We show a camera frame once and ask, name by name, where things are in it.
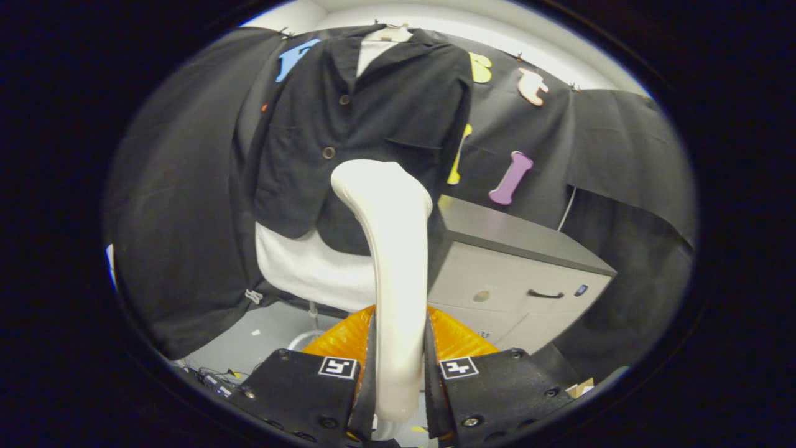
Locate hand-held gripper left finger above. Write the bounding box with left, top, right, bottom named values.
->
left=224, top=305, right=378, bottom=448

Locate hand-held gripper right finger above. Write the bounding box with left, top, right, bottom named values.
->
left=425, top=305, right=576, bottom=448

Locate white garment steamer head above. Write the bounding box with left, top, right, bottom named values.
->
left=330, top=159, right=433, bottom=424

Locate black suit jacket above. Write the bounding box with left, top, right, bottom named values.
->
left=230, top=26, right=474, bottom=257

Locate white round stand base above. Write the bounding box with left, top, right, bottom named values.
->
left=286, top=302, right=325, bottom=353

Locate white mannequin torso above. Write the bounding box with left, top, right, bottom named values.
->
left=255, top=24, right=414, bottom=313

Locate grey cabinet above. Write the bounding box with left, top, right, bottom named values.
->
left=428, top=194, right=618, bottom=355

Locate black backdrop cloth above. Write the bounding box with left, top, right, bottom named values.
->
left=106, top=25, right=697, bottom=362

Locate tangle of floor cables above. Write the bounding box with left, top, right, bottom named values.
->
left=177, top=364, right=240, bottom=399

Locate thin white wall cable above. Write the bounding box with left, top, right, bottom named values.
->
left=557, top=185, right=578, bottom=232

